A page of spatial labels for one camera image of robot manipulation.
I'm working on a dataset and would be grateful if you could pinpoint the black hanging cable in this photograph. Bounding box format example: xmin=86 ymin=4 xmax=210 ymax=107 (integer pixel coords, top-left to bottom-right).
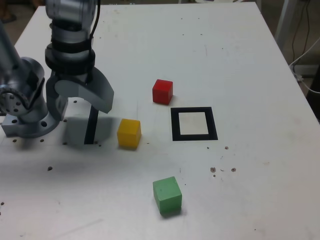
xmin=291 ymin=0 xmax=312 ymax=62

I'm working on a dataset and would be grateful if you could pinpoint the black tape strip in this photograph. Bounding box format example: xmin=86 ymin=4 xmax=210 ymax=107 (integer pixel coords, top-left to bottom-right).
xmin=84 ymin=104 xmax=100 ymax=145

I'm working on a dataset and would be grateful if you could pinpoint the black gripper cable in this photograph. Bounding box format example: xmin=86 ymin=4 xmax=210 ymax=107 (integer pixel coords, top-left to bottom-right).
xmin=84 ymin=0 xmax=101 ymax=85

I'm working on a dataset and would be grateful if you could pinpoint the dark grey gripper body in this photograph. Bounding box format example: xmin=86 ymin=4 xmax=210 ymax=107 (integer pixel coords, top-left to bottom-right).
xmin=51 ymin=70 xmax=92 ymax=85

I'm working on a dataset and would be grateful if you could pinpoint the white metal post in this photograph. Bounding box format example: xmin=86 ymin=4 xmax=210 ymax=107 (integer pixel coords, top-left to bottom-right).
xmin=274 ymin=0 xmax=297 ymax=52

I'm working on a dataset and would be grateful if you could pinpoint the white cable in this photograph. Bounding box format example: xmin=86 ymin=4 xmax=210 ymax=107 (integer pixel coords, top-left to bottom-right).
xmin=289 ymin=37 xmax=320 ymax=94

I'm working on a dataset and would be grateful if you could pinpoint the red cube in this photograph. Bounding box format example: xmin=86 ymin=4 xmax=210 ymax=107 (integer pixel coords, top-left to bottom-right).
xmin=152 ymin=79 xmax=174 ymax=105

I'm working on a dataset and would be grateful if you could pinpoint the green cube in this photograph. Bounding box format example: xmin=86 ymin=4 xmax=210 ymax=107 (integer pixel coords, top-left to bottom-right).
xmin=152 ymin=176 xmax=183 ymax=216

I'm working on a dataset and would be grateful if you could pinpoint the black tape square outline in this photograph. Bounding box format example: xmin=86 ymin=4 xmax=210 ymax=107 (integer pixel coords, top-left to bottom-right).
xmin=170 ymin=106 xmax=219 ymax=142

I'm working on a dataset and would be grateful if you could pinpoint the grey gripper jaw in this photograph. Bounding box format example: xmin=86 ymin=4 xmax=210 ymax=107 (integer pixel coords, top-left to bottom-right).
xmin=54 ymin=68 xmax=115 ymax=115
xmin=45 ymin=71 xmax=68 ymax=122

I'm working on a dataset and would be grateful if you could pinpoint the yellow cube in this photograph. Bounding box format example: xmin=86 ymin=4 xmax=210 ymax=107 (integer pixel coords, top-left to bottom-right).
xmin=116 ymin=118 xmax=142 ymax=150

